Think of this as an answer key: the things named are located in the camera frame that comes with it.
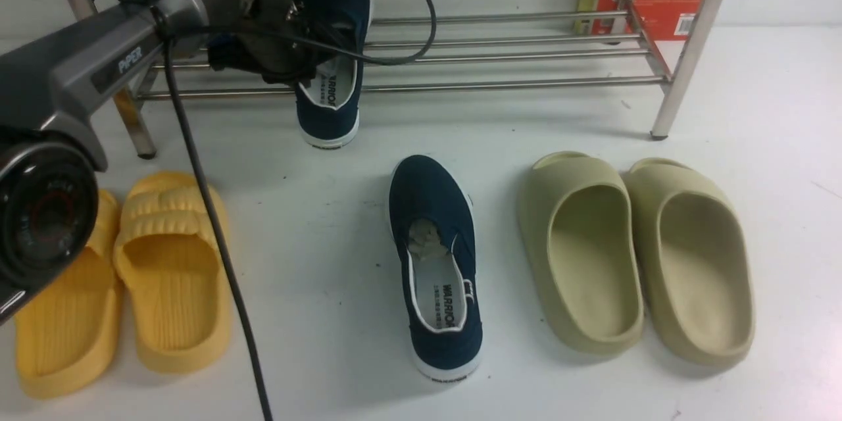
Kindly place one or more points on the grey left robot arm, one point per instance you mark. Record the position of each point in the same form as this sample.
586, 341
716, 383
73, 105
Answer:
52, 86

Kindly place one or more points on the stainless steel shoe rack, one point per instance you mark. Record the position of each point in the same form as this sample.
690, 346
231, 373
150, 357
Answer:
635, 40

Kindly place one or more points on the left olive foam slipper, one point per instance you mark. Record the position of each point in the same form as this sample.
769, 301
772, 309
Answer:
574, 214

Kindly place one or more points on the left yellow slipper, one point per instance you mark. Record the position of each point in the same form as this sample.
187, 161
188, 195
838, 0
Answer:
67, 337

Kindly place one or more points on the navy canvas shoe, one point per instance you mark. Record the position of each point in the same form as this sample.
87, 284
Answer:
328, 107
431, 223

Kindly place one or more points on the right olive foam slipper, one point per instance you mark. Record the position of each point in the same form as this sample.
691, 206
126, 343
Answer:
694, 263

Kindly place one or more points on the right yellow slipper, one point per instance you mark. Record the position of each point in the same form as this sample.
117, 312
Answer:
168, 258

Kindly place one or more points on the yellow slipper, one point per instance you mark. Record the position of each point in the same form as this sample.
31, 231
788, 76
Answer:
168, 258
67, 337

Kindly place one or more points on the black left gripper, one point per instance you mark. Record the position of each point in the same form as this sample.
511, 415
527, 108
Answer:
277, 60

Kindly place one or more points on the olive foam slipper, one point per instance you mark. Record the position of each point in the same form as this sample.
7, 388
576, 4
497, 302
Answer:
694, 263
574, 214

